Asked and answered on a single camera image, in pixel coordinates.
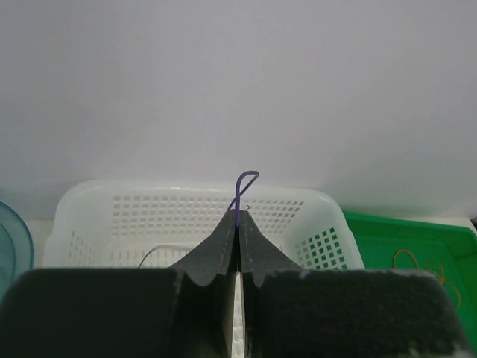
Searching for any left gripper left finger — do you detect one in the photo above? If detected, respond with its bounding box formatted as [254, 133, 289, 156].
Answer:
[1, 211, 236, 357]

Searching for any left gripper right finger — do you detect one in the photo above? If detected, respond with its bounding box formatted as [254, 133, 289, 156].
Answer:
[237, 211, 473, 357]

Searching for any white perforated plastic basket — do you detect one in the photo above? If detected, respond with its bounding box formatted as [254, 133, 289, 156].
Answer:
[42, 180, 364, 269]

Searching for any green plastic tray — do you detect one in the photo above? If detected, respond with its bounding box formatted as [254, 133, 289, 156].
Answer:
[345, 212, 476, 340]

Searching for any translucent blue plastic bin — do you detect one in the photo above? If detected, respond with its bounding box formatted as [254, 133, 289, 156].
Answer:
[0, 202, 34, 299]

